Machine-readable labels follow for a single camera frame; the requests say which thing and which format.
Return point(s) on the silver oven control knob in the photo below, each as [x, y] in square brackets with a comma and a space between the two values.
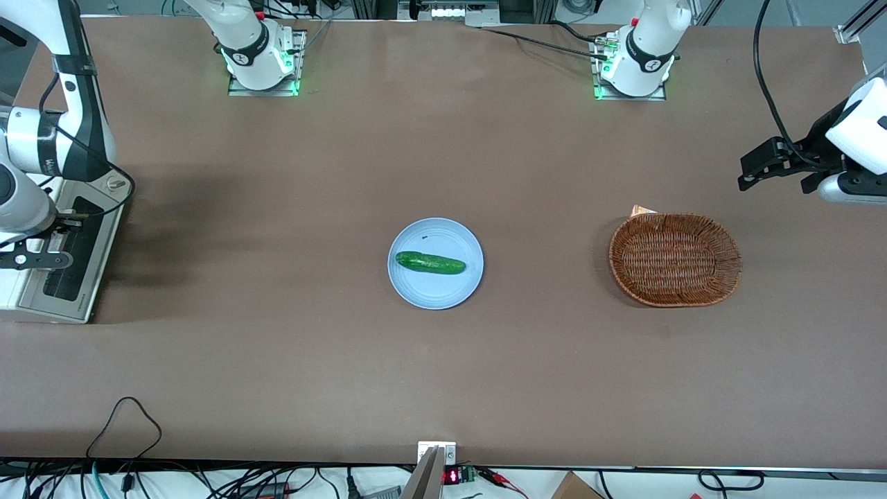
[116, 184]

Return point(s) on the white toaster oven body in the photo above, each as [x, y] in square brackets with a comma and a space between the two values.
[12, 287]

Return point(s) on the white bracket with aluminium bar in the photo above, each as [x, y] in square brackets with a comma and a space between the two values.
[435, 471]

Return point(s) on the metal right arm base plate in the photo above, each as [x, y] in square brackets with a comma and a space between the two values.
[299, 62]

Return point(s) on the silver glass oven door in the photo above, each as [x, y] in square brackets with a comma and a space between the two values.
[76, 277]

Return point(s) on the light blue round plate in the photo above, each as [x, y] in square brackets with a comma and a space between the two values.
[436, 291]

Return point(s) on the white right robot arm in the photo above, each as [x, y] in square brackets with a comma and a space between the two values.
[253, 41]

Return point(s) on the aluminium frame profile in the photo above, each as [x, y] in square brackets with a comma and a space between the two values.
[859, 21]

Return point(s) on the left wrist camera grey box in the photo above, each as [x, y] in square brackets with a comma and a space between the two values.
[852, 190]

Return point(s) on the brown oval wicker basket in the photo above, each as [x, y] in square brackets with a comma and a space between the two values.
[675, 260]

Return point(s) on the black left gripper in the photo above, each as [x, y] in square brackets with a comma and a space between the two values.
[819, 150]

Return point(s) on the green cucumber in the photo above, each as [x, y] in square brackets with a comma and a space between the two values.
[429, 263]

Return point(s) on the brown cardboard box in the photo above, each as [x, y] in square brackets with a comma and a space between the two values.
[575, 487]

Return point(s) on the red digit display module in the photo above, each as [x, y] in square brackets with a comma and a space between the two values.
[454, 476]

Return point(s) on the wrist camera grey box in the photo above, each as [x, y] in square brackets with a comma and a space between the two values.
[41, 260]
[852, 190]

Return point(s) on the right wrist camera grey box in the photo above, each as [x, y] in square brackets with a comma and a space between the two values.
[41, 260]

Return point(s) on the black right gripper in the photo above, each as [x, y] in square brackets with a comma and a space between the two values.
[61, 229]

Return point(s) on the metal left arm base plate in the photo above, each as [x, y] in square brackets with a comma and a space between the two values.
[664, 93]

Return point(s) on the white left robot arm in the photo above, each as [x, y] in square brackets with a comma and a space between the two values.
[648, 48]

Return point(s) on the small tan paper tag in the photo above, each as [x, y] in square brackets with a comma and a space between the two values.
[641, 209]

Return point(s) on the red alligator clip lead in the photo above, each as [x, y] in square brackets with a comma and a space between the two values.
[502, 479]

